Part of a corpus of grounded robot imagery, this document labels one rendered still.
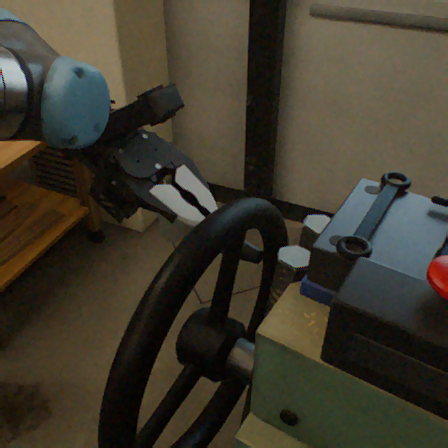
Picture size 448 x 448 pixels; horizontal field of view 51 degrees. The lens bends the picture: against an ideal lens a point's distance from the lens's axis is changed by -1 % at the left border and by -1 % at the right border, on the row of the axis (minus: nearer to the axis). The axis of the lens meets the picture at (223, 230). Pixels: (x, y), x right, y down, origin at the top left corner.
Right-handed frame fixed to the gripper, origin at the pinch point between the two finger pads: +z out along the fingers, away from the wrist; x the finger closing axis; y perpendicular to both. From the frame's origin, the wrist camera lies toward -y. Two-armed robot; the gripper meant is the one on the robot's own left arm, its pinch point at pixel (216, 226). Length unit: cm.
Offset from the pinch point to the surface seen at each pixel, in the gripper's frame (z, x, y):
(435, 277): 10.8, 15.3, -25.5
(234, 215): 1.3, 7.9, -11.6
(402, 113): 13, -112, 30
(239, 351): 9.6, 10.9, -2.2
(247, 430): 12.0, 19.0, -8.6
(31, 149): -57, -36, 71
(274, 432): 13.4, 18.2, -9.4
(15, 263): -43, -23, 103
